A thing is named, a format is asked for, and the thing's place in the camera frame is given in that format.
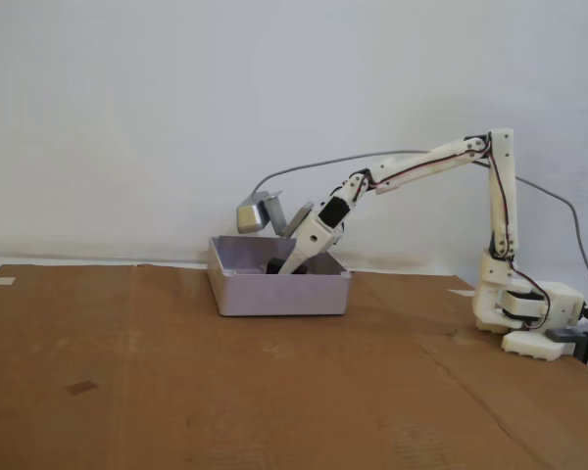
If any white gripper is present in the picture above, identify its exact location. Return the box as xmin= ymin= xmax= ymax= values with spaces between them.
xmin=277 ymin=213 xmax=344 ymax=276

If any black rectangular block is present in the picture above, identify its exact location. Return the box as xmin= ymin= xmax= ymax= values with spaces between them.
xmin=266 ymin=257 xmax=309 ymax=276

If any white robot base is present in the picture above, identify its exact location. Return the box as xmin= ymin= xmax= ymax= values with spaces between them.
xmin=501 ymin=280 xmax=585 ymax=364

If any grey plastic box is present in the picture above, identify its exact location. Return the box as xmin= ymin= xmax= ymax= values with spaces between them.
xmin=207 ymin=235 xmax=353 ymax=319

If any silver webcam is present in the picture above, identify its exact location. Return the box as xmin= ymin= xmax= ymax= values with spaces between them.
xmin=235 ymin=189 xmax=289 ymax=239

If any brown cardboard sheet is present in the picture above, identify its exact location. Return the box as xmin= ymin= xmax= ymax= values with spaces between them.
xmin=419 ymin=336 xmax=588 ymax=470
xmin=0 ymin=262 xmax=588 ymax=470

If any grey table clamp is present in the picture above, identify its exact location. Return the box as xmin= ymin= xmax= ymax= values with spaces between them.
xmin=545 ymin=327 xmax=588 ymax=378

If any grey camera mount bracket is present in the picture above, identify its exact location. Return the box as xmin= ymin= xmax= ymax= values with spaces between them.
xmin=280 ymin=200 xmax=316 ymax=240

